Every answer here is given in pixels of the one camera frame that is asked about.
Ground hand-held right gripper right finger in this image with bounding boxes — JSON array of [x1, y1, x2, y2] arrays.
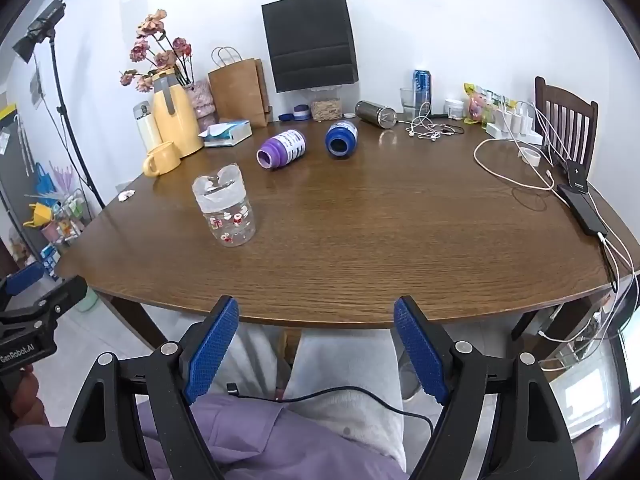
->
[[393, 295, 581, 480]]

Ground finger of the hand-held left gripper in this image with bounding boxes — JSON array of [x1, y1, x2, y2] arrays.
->
[[15, 275, 89, 330], [0, 261, 47, 306]]

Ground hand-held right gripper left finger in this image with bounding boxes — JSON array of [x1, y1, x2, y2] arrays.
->
[[54, 295, 240, 480]]

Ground purple cup white label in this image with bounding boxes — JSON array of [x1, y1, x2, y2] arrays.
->
[[256, 129, 307, 171]]

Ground blue cup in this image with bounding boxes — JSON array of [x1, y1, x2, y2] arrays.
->
[[325, 120, 359, 157]]

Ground person's left hand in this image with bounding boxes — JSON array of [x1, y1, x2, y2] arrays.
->
[[10, 364, 52, 430]]

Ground pale green bin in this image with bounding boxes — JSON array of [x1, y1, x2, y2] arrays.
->
[[75, 285, 101, 313]]

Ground cluttered storage rack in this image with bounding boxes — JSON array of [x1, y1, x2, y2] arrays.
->
[[22, 160, 96, 281]]

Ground person's grey pants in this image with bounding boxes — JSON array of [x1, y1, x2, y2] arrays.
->
[[150, 305, 501, 471]]

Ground black cabinet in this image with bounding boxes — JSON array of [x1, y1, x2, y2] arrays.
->
[[0, 102, 38, 261]]

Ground person's purple jacket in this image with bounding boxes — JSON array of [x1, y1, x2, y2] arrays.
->
[[10, 392, 407, 480]]

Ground clear plastic jar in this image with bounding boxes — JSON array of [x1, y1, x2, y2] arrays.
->
[[192, 162, 256, 247]]

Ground yellow mug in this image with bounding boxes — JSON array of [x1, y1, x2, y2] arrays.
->
[[143, 141, 182, 177]]

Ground white thermos bottle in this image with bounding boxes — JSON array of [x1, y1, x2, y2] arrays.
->
[[132, 101, 162, 153]]

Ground yellow thermos jug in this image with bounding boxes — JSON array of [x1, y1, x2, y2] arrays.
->
[[151, 67, 205, 158]]

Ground black phone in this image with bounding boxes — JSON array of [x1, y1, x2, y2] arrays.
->
[[556, 184, 610, 236]]

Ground blue tissue box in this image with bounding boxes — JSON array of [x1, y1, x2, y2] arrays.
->
[[198, 120, 253, 149]]

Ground white earphones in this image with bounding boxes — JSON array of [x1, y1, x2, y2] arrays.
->
[[404, 101, 466, 142]]

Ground white power strip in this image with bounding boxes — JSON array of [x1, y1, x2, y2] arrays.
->
[[486, 122, 543, 145]]

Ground pink vase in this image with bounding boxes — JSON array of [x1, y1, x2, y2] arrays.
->
[[187, 79, 217, 131]]

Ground steel tumbler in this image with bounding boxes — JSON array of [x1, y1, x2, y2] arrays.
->
[[355, 100, 398, 129]]

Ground clear drinking glass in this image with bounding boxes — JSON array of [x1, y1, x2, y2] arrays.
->
[[399, 87, 423, 122]]

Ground pink yellow snack packet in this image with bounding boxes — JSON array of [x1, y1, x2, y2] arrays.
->
[[462, 83, 488, 125]]

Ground black light stand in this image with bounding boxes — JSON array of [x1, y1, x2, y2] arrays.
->
[[12, 0, 106, 211]]

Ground brown paper bag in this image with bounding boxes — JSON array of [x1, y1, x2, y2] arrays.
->
[[207, 46, 273, 128]]

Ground green white packet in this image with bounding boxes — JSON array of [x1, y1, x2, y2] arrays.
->
[[482, 89, 516, 111]]

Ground blue drink can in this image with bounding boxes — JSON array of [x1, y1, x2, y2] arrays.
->
[[413, 69, 433, 108]]

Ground dried pink flowers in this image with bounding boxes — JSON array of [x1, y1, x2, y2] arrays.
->
[[119, 9, 193, 93]]

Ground dark wooden chair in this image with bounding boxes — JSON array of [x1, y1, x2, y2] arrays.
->
[[534, 76, 599, 181]]

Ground black paper bag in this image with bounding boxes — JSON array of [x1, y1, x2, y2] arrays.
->
[[261, 0, 360, 94]]

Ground thin black cable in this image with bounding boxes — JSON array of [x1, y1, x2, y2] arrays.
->
[[226, 382, 436, 441]]

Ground white charging cable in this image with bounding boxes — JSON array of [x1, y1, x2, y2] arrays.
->
[[473, 137, 571, 192]]

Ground white cable bundle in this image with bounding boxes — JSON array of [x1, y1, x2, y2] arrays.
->
[[537, 230, 640, 376]]

